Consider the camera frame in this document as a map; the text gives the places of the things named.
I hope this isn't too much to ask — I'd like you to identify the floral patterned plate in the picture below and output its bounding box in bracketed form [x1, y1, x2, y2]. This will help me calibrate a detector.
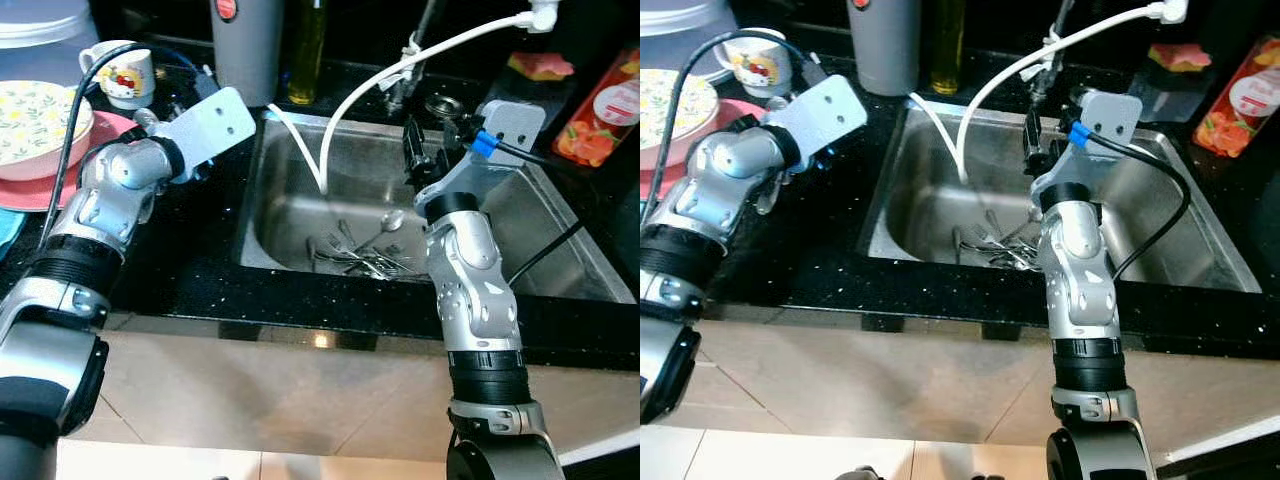
[640, 68, 719, 151]
[0, 80, 95, 167]

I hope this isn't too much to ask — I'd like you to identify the pink plate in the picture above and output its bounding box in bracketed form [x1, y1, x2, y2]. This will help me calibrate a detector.
[640, 98, 771, 201]
[0, 110, 141, 213]

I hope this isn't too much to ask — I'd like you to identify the long metal spoon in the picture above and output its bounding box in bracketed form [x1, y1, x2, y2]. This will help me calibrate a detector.
[345, 208, 406, 263]

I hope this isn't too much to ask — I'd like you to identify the olive oil bottle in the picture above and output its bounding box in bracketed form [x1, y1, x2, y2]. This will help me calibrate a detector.
[928, 0, 966, 96]
[288, 0, 329, 106]

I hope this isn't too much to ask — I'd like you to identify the stainless steel sink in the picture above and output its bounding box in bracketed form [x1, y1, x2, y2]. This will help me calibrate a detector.
[235, 105, 638, 306]
[865, 98, 1263, 296]

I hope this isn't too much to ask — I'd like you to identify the pink and yellow sponge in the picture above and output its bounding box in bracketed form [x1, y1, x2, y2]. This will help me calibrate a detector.
[507, 50, 576, 83]
[1147, 42, 1213, 73]

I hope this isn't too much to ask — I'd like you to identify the grey tumbler with red logo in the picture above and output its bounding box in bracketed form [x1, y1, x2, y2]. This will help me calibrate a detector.
[210, 0, 286, 109]
[848, 0, 921, 96]

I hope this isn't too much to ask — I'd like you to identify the red peach soap bottle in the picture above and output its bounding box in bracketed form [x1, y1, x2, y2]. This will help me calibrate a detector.
[552, 48, 640, 169]
[1192, 35, 1280, 159]

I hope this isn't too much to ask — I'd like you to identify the beige cabinet front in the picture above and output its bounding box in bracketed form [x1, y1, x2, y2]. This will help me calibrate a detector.
[60, 310, 640, 466]
[690, 320, 1280, 446]

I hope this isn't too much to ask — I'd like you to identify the white cartoon cat mug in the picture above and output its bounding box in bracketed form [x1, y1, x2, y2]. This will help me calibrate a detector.
[722, 38, 796, 99]
[78, 40, 156, 109]

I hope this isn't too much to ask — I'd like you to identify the translucent plastic lidded container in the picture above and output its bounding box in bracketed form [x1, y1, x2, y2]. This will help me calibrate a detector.
[0, 0, 99, 86]
[640, 0, 736, 83]

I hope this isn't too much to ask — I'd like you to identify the blue towel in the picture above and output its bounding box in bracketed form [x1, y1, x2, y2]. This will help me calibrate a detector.
[0, 207, 26, 263]

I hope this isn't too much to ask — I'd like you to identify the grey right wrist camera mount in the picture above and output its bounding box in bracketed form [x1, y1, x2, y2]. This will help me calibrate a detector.
[420, 100, 546, 216]
[1032, 88, 1144, 201]

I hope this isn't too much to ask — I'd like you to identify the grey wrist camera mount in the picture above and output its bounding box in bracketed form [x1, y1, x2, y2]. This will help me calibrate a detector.
[150, 88, 257, 181]
[420, 100, 546, 216]
[1032, 88, 1144, 201]
[765, 75, 869, 166]

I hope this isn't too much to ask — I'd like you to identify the white flexible hose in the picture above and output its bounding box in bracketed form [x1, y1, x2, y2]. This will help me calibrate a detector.
[318, 0, 559, 196]
[955, 0, 1189, 186]

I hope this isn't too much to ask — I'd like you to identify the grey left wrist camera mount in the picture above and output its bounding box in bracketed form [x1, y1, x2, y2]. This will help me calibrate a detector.
[150, 88, 257, 181]
[765, 75, 869, 166]

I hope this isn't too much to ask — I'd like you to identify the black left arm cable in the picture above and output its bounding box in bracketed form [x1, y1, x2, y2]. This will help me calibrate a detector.
[640, 28, 831, 226]
[40, 42, 216, 246]

